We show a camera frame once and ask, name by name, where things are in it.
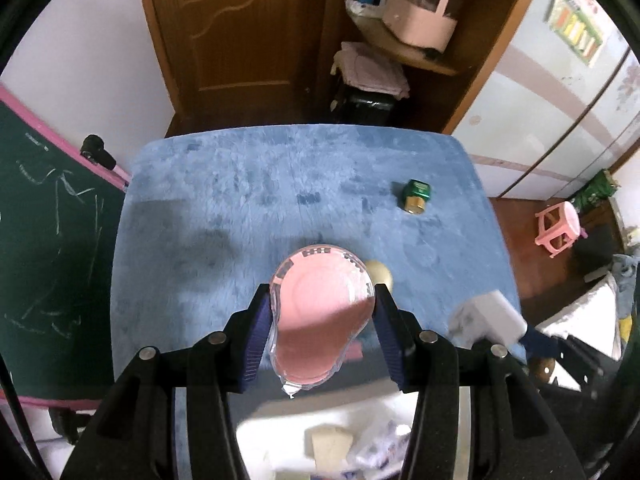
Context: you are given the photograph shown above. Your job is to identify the white square box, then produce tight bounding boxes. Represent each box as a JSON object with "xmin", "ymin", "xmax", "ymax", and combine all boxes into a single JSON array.
[{"xmin": 447, "ymin": 290, "xmax": 528, "ymax": 348}]

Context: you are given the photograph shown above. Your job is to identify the pink plastic stool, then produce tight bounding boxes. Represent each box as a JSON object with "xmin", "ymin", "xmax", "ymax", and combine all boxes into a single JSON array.
[{"xmin": 535, "ymin": 201, "xmax": 586, "ymax": 259}]

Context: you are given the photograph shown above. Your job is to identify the wooden corner shelf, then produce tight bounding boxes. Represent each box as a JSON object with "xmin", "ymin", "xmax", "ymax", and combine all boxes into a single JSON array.
[{"xmin": 320, "ymin": 0, "xmax": 548, "ymax": 133}]

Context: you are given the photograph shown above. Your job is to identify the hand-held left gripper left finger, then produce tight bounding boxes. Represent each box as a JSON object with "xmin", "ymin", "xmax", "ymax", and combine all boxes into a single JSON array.
[{"xmin": 60, "ymin": 282, "xmax": 273, "ymax": 480}]

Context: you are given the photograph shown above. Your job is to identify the round gold tin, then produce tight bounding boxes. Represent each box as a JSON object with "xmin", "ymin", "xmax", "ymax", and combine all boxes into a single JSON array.
[{"xmin": 365, "ymin": 259, "xmax": 394, "ymax": 293}]

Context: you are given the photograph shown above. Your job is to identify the white wardrobe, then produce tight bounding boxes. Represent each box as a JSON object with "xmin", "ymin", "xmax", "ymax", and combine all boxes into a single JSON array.
[{"xmin": 450, "ymin": 0, "xmax": 640, "ymax": 201}]

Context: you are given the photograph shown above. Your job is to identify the folded pink cloths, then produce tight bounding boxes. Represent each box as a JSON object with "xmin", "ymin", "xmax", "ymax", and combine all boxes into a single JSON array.
[{"xmin": 332, "ymin": 42, "xmax": 411, "ymax": 98}]

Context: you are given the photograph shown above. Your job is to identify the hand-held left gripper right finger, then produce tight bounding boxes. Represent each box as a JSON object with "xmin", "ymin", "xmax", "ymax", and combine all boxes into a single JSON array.
[{"xmin": 372, "ymin": 282, "xmax": 586, "ymax": 480}]

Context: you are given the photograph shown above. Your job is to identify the wall poster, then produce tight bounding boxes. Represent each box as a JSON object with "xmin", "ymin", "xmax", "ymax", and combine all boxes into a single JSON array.
[{"xmin": 545, "ymin": 0, "xmax": 618, "ymax": 68}]

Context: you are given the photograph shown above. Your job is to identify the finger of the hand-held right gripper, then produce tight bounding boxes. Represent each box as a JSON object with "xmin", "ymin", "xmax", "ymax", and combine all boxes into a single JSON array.
[{"xmin": 520, "ymin": 327, "xmax": 626, "ymax": 401}]

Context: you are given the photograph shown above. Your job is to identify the black bin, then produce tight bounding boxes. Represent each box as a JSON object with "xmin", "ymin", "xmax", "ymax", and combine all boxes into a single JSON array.
[{"xmin": 332, "ymin": 85, "xmax": 398, "ymax": 126}]

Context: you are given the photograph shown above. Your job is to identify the clear plastic box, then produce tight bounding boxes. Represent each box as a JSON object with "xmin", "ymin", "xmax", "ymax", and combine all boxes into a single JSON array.
[{"xmin": 350, "ymin": 420, "xmax": 413, "ymax": 473}]

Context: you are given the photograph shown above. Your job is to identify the white plastic tray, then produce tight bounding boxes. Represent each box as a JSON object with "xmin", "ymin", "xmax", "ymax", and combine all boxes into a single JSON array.
[{"xmin": 235, "ymin": 390, "xmax": 426, "ymax": 480}]

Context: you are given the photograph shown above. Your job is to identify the brown wooden door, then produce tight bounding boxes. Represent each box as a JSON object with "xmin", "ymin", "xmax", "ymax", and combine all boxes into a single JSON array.
[{"xmin": 136, "ymin": 0, "xmax": 346, "ymax": 136}]

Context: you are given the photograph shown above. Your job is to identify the green chalkboard easel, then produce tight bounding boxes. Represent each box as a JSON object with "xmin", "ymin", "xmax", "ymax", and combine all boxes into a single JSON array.
[{"xmin": 0, "ymin": 85, "xmax": 133, "ymax": 406}]

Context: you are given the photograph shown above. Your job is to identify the pink storage basket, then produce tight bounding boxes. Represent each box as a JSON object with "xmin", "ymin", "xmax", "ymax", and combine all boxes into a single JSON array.
[{"xmin": 382, "ymin": 0, "xmax": 466, "ymax": 53}]

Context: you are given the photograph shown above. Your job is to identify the white papers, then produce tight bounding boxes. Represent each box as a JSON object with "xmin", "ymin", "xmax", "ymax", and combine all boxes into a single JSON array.
[{"xmin": 347, "ymin": 0, "xmax": 386, "ymax": 20}]

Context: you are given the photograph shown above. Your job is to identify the small green bottle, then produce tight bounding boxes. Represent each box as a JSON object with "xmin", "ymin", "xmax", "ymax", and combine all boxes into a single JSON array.
[{"xmin": 401, "ymin": 179, "xmax": 432, "ymax": 214}]

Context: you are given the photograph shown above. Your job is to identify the black easel knob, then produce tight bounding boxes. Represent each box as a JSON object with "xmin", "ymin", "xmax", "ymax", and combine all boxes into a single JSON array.
[
  {"xmin": 80, "ymin": 135, "xmax": 118, "ymax": 168},
  {"xmin": 50, "ymin": 407, "xmax": 96, "ymax": 443}
]

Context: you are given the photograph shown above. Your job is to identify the pink clear plastic case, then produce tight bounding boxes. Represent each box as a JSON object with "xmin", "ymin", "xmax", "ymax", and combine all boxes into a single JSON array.
[{"xmin": 267, "ymin": 245, "xmax": 377, "ymax": 400}]

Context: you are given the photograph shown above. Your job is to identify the green bag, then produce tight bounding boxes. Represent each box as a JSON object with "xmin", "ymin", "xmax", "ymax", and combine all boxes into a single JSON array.
[{"xmin": 572, "ymin": 170, "xmax": 621, "ymax": 213}]

